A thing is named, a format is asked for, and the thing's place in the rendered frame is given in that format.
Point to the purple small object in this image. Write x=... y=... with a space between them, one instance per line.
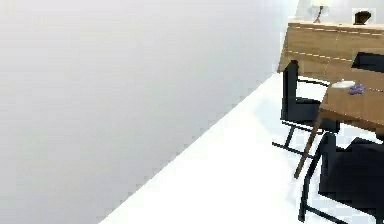
x=357 y=89

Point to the black chair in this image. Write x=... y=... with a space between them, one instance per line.
x=368 y=61
x=300 y=108
x=353 y=173

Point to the wooden chest of drawers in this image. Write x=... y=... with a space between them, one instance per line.
x=316 y=43

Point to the wooden dining table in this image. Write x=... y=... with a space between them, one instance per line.
x=353 y=106

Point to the white plate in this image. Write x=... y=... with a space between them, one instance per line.
x=343 y=84

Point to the dark brown vessel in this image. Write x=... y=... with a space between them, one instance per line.
x=362 y=16

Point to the table lamp with brown stem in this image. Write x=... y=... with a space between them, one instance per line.
x=320 y=11

